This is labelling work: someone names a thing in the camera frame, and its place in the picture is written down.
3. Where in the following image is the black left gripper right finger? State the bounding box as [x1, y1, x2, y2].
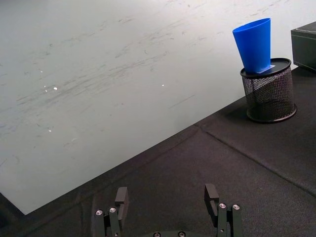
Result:
[204, 184, 243, 237]

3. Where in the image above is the black mesh pen holder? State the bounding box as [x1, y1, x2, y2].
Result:
[239, 57, 297, 124]

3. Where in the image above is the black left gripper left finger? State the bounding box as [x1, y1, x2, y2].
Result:
[95, 187, 129, 237]

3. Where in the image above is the blue plastic cup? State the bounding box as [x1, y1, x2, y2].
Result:
[232, 17, 272, 74]

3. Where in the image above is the pale wall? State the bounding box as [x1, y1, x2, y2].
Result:
[0, 0, 316, 215]

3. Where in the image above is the black table cloth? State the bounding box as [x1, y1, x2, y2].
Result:
[0, 66, 316, 237]

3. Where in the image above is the black box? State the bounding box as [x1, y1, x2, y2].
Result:
[290, 20, 316, 73]

